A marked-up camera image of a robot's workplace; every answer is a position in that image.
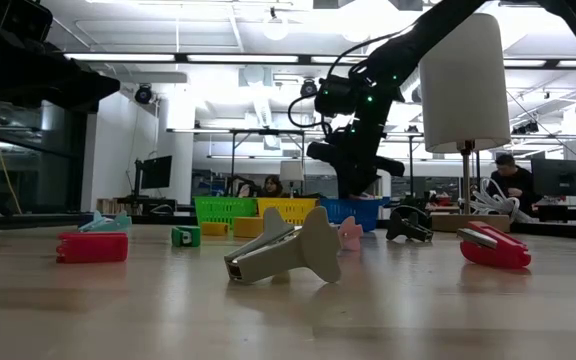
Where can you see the green plastic basket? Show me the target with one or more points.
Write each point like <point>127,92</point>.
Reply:
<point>223,210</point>

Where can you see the black staple remover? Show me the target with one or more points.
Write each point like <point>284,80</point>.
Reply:
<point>403,227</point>

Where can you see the blue plastic basket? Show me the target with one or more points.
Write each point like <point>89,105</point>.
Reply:
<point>368,212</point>

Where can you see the black computer monitor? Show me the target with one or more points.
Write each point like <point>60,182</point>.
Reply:
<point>155,171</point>
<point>559,176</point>

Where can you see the black aluminium table frame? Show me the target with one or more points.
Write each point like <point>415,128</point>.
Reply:
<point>33,220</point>

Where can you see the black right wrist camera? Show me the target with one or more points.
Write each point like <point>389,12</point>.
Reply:
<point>338,95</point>

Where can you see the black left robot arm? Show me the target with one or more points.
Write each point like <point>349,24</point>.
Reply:
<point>8,20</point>

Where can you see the black ceiling spotlight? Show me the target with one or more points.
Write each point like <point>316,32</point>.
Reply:
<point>143,93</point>
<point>309,87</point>

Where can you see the grey staple remover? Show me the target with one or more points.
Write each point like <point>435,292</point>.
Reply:
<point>313,245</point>

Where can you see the white shade table lamp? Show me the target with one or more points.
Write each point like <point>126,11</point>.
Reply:
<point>463,80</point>

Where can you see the person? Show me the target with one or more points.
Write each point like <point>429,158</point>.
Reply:
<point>513,185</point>
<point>273,187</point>

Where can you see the yellow tape roll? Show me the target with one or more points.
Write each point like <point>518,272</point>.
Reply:
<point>248,227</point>

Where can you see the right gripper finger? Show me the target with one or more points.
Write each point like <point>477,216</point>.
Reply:
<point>374,177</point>
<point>325,152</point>

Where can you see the small background table lamp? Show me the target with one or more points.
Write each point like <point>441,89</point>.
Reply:
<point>291,172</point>

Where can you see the white globe ceiling lamp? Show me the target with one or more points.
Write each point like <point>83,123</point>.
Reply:
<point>275,25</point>

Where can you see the small green stapler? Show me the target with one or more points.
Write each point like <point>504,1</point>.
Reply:
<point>178,237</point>

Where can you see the yellow plastic basket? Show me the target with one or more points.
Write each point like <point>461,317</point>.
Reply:
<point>288,207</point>

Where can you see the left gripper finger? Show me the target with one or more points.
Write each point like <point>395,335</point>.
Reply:
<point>103,87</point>

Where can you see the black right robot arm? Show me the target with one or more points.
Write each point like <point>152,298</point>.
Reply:
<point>408,45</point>

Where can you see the small red stapler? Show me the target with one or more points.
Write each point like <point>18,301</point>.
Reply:
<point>93,247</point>
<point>498,252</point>

